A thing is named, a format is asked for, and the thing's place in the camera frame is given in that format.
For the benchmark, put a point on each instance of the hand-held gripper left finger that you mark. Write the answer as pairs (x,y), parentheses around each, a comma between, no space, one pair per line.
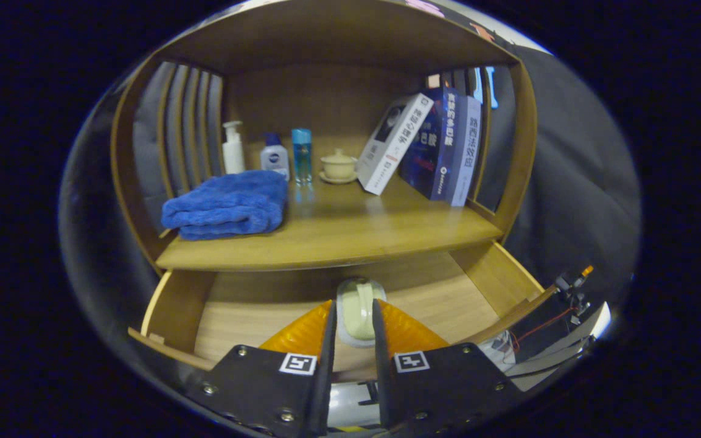
(326,389)

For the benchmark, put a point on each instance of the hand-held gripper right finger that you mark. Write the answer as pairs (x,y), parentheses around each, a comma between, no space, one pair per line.
(381,377)

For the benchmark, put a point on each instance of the pale green scrub brush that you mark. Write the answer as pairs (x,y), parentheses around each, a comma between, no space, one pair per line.
(356,310)

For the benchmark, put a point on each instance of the wooden drawer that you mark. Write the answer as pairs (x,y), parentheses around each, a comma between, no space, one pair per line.
(253,310)

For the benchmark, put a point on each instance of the wooden countertop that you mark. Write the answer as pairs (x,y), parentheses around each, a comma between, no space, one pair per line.
(350,225)

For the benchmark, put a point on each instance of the wooden cabinet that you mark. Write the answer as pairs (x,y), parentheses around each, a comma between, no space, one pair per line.
(326,36)

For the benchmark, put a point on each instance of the folded blue towel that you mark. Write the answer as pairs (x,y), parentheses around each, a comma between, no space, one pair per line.
(229,204)

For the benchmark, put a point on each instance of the orange and black device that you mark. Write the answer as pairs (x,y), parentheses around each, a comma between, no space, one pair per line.
(575,292)

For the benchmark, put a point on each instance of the beige lidded teacup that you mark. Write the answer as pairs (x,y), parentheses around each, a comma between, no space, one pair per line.
(338,165)

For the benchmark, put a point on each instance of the white book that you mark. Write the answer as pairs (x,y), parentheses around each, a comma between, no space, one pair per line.
(396,146)

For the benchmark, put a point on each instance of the clear blue bottle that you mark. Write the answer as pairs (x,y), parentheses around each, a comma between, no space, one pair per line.
(302,158)

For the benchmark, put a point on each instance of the white bottle with blue cap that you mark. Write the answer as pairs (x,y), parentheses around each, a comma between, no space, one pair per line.
(274,161)

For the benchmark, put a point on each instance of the dark blue book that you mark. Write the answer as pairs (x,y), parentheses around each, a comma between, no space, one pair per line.
(442,146)

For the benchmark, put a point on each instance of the pale grey-blue book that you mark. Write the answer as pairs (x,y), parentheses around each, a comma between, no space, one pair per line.
(467,152)

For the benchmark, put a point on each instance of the white pump bottle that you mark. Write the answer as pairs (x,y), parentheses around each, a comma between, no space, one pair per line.
(233,155)

